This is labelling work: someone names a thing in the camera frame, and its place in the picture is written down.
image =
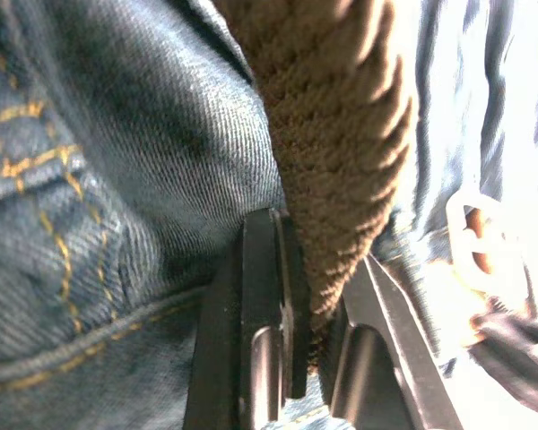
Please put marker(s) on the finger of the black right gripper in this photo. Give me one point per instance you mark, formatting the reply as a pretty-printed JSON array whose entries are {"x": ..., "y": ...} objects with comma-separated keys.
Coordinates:
[{"x": 520, "y": 358}]

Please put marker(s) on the blue denim shorts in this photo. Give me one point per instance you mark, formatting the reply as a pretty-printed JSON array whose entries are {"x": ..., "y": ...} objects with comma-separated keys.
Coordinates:
[{"x": 152, "y": 148}]

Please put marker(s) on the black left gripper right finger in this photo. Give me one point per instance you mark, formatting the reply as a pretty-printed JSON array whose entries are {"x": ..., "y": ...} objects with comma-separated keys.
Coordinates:
[{"x": 376, "y": 358}]

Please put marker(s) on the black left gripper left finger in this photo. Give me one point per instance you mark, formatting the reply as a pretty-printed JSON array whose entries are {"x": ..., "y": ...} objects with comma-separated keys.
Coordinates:
[{"x": 255, "y": 286}]

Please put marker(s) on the brown braided belt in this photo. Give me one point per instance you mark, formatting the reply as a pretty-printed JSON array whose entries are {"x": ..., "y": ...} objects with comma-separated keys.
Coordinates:
[{"x": 332, "y": 148}]

